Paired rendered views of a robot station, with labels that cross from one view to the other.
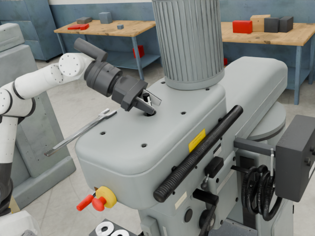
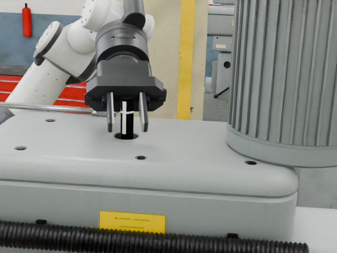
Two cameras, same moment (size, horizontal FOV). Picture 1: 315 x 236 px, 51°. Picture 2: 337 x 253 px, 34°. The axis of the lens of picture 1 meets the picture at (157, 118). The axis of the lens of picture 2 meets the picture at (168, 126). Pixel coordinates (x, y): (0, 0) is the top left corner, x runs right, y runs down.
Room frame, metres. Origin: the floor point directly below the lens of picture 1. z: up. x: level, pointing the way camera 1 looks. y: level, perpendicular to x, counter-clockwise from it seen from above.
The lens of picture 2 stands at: (0.39, -0.66, 2.14)
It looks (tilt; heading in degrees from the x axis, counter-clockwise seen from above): 16 degrees down; 52
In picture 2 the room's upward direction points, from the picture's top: 2 degrees clockwise
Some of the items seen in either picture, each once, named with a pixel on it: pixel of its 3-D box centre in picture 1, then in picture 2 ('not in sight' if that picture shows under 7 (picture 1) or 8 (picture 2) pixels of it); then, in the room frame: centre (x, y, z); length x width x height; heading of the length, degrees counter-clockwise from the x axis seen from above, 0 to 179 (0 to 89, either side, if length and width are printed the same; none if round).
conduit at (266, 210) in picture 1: (255, 189); not in sight; (0.90, -0.31, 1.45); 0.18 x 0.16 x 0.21; 138
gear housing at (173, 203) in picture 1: (169, 161); not in sight; (0.86, -0.01, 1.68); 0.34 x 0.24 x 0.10; 138
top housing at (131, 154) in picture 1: (157, 133); (135, 184); (0.84, 0.01, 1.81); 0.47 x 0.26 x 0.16; 138
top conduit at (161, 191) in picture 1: (203, 146); (133, 242); (0.76, -0.11, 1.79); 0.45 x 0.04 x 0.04; 138
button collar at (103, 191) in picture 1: (106, 197); not in sight; (0.66, 0.17, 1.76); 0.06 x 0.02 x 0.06; 48
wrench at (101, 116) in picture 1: (81, 130); (49, 107); (0.80, 0.21, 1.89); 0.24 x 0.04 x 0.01; 136
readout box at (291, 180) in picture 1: (299, 157); not in sight; (0.83, -0.43, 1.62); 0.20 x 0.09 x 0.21; 138
